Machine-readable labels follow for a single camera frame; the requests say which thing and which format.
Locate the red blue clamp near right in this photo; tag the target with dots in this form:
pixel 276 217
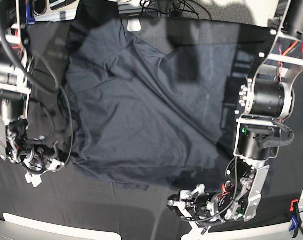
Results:
pixel 296 221

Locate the blue clamp far left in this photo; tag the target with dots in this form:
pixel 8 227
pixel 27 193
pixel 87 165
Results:
pixel 29 12

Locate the dark navy t-shirt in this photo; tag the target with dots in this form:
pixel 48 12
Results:
pixel 140 109

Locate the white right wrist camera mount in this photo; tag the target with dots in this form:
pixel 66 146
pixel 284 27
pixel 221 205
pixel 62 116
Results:
pixel 35 178

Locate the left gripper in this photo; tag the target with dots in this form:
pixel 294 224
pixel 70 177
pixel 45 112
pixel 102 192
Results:
pixel 201 207

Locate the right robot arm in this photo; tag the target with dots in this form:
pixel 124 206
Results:
pixel 17 82

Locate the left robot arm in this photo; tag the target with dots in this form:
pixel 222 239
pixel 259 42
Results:
pixel 265 101

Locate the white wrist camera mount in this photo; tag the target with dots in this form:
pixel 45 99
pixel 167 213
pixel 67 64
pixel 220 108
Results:
pixel 35 178
pixel 203 227

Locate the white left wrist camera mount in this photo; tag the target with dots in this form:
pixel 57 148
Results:
pixel 203 227

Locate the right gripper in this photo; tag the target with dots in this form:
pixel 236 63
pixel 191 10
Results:
pixel 40 159

